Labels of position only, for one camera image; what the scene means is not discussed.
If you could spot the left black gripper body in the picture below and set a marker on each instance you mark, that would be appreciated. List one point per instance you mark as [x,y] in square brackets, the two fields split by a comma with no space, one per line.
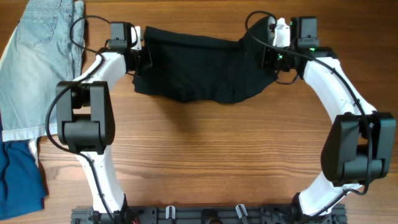
[142,58]

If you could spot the black shorts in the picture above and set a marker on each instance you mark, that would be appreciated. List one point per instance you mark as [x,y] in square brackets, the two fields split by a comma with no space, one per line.
[193,67]

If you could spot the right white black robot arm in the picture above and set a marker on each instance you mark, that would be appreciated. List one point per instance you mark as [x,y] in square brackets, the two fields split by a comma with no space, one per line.
[359,146]

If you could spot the blue garment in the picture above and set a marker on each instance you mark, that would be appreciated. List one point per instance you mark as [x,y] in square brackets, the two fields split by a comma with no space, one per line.
[22,189]

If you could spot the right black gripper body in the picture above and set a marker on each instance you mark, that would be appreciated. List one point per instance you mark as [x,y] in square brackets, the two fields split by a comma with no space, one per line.
[274,59]

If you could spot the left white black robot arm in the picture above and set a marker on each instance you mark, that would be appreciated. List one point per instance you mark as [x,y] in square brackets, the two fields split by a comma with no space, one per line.
[86,126]

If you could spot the light blue denim shorts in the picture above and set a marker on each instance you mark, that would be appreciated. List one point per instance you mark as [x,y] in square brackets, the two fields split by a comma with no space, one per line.
[44,49]

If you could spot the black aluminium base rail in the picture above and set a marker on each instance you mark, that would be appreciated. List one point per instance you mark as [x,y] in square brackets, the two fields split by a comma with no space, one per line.
[266,214]

